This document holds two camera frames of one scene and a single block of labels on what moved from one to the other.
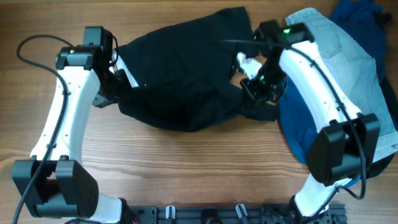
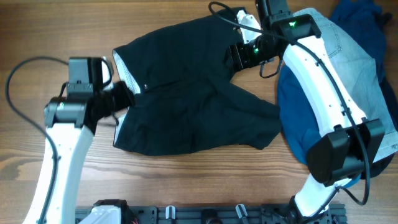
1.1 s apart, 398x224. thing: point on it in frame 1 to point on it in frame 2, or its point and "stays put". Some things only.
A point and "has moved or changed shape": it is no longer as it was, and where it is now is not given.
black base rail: [230, 214] stays put
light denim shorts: [357, 70] stays put
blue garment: [301, 127] stays put
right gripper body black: [265, 83] to [250, 54]
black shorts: [178, 76] has moved or changed shape
